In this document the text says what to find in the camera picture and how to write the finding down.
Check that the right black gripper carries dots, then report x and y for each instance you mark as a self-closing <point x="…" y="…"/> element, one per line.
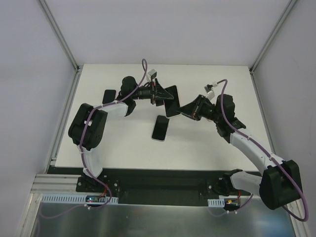
<point x="195" y="110"/>

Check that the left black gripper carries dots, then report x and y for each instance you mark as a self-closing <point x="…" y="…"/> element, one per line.
<point x="153" y="93"/>

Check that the phone from beige case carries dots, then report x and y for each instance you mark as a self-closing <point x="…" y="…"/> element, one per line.
<point x="172" y="101"/>

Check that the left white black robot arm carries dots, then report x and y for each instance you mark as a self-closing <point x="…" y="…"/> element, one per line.
<point x="87" y="128"/>

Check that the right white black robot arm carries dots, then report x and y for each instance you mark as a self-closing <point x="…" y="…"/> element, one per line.
<point x="279" y="182"/>

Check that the black phone clear case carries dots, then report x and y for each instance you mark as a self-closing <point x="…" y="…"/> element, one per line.
<point x="160" y="128"/>

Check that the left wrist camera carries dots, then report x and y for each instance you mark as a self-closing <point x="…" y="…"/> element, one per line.
<point x="151" y="75"/>

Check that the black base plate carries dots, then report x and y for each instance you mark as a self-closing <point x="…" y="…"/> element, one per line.
<point x="157" y="187"/>

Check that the left aluminium frame post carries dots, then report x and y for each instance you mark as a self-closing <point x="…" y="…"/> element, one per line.
<point x="58" y="33"/>

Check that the aluminium frame post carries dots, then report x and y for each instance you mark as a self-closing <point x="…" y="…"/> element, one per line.
<point x="273" y="34"/>
<point x="58" y="33"/>

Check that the right white cable duct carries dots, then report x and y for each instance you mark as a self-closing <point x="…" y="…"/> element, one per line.
<point x="217" y="203"/>

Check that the white cable duct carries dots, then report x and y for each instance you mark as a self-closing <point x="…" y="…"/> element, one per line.
<point x="217" y="203"/>
<point x="78" y="199"/>

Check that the right aluminium frame post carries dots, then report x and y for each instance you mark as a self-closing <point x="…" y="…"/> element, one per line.
<point x="273" y="34"/>

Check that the left white cable duct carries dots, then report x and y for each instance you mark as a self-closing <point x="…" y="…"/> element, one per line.
<point x="78" y="199"/>

